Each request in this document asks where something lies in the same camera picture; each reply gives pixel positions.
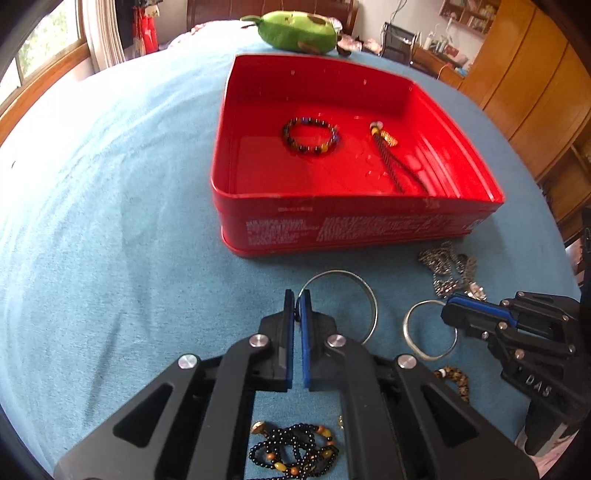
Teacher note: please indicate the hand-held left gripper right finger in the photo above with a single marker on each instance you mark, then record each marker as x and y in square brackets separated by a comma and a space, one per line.
[305, 341]

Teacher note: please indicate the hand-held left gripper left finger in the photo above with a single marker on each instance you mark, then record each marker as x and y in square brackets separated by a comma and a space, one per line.
[290, 341]

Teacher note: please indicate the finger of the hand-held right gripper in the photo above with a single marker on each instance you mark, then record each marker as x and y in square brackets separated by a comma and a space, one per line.
[466, 323]
[480, 308]

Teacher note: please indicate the thick silver bangle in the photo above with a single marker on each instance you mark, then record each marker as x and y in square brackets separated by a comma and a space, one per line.
[411, 337]

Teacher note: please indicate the thin silver bangle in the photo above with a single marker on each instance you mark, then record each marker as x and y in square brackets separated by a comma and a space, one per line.
[371, 300]

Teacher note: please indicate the red tin box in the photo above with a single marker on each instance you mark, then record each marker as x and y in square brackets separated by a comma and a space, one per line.
[332, 194]

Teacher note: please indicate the pink cloth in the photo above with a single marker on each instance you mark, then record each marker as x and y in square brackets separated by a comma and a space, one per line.
[561, 438]

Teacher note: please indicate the black tassel pendant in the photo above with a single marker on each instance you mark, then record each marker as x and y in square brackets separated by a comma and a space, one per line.
[392, 157]

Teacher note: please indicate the blue blanket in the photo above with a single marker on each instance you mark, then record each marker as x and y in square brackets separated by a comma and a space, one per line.
[115, 230]

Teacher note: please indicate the wooden wardrobe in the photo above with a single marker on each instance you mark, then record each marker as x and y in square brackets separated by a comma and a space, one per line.
[535, 83]

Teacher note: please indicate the wooden desk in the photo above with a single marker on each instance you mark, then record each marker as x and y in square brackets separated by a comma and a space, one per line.
[434, 64]

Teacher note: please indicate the black office chair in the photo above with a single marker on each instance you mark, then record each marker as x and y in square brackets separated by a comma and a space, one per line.
[397, 41]

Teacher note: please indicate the green plush toy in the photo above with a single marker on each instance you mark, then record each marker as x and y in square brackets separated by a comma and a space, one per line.
[295, 30]

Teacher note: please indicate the dark wooden headboard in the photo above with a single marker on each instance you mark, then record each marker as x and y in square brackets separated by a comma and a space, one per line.
[221, 9]

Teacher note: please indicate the red hanging clothes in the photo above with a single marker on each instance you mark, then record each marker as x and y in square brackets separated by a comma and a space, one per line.
[147, 30]

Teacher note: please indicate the white curtain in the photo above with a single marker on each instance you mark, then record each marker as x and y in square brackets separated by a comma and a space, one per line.
[104, 32]

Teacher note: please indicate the wooden framed window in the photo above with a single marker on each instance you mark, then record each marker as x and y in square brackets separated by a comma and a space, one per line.
[41, 46]

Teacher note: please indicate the wall bookshelf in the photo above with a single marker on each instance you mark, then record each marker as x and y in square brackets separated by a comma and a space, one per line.
[471, 14]

